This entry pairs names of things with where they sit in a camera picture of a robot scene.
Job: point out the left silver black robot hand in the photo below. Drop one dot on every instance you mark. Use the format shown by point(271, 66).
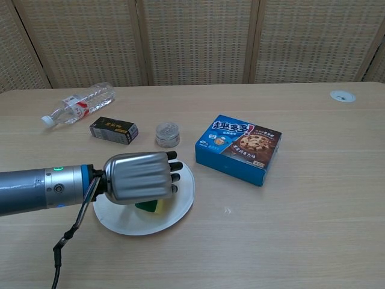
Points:
point(138, 177)

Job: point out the green yellow sponge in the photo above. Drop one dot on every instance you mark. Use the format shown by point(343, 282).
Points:
point(150, 207)

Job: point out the white round plate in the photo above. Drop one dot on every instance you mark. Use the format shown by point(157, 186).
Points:
point(177, 210)

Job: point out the small clear round jar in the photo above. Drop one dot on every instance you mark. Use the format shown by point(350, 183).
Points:
point(168, 135)

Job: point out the small black gold box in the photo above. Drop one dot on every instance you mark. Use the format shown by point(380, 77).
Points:
point(114, 130)

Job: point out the clear plastic water bottle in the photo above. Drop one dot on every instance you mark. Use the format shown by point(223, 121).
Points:
point(81, 103)

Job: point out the blue cookie box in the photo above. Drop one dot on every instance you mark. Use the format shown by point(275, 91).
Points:
point(237, 150)

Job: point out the woven bamboo screen panel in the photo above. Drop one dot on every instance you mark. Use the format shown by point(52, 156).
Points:
point(90, 39)
point(309, 39)
point(379, 69)
point(198, 39)
point(15, 60)

